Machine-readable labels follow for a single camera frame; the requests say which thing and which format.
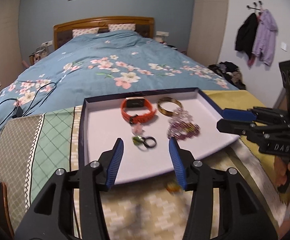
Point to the dark blue jewelry tray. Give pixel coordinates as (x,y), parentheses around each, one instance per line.
(101,123)

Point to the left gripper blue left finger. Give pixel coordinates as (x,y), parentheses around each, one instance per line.
(96,177)

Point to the left floral pillow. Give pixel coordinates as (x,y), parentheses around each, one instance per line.
(79,32)

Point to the dark clothes pile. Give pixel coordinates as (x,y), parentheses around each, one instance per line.
(230,72)

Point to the left bedside clutter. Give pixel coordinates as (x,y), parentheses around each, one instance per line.
(41,52)

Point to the right hand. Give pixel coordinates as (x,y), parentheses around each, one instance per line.
(282,173)

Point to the wall coat hook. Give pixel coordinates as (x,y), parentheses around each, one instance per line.
(257,6)

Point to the right bedside socket panel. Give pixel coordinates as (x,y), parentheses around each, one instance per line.
(162,33)

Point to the lilac hanging jacket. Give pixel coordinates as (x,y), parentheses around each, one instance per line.
(265,40)

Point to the right floral pillow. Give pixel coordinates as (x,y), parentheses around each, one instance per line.
(125,26)

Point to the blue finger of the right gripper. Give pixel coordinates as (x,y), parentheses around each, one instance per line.
(239,114)
(243,128)

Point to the white wall switch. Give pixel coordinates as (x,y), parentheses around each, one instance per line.
(283,46)

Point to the black hanging jacket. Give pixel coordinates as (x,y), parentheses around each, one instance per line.
(246,35)

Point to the floral pillow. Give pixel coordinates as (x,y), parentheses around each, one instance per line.
(79,32)
(125,26)

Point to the blue floral duvet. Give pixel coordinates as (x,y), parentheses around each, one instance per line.
(102,64)

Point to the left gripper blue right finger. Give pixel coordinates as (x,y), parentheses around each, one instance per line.
(195,176)

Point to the patchwork patterned cloth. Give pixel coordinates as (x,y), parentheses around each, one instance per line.
(32,148)

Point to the orange smart watch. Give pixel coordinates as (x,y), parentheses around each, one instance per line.
(137,110)

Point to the wooden headboard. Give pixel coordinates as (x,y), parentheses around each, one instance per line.
(62,33)

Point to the wooden chair back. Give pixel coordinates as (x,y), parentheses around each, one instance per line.
(5,223)

